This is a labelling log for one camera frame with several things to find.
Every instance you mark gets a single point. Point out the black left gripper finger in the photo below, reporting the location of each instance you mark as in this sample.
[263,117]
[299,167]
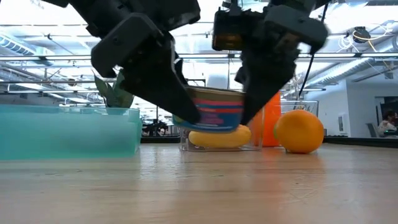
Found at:
[181,71]
[158,81]

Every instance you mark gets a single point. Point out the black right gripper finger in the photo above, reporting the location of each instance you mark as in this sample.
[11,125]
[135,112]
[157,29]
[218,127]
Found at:
[267,81]
[242,76]

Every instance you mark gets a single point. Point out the blue tuna can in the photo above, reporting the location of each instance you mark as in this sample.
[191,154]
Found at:
[217,112]

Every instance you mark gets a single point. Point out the orange plastic bottle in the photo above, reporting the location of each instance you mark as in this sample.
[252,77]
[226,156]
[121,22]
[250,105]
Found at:
[272,124]

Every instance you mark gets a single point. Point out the orange fruit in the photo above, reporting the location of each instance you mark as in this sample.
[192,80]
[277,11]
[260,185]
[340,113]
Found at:
[300,132]

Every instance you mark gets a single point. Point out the green pineapple top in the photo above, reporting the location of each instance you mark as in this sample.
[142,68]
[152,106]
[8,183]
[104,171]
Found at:
[115,96]

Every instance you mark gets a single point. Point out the yellow mango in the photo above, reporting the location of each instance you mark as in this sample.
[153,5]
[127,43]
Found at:
[217,140]

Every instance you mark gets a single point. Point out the teal translucent plastic bin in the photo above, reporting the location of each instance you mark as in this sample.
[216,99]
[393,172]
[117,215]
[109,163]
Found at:
[68,133]

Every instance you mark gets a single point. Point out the person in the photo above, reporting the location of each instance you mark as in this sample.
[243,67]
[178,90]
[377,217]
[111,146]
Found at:
[387,124]

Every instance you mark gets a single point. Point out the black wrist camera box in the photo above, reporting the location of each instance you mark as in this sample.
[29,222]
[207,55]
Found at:
[230,31]

